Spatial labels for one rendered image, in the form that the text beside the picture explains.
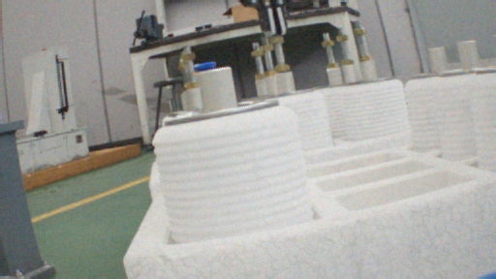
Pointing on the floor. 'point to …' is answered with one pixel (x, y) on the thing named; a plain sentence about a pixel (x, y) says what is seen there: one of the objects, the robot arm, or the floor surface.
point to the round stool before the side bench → (161, 95)
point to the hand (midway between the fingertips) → (272, 21)
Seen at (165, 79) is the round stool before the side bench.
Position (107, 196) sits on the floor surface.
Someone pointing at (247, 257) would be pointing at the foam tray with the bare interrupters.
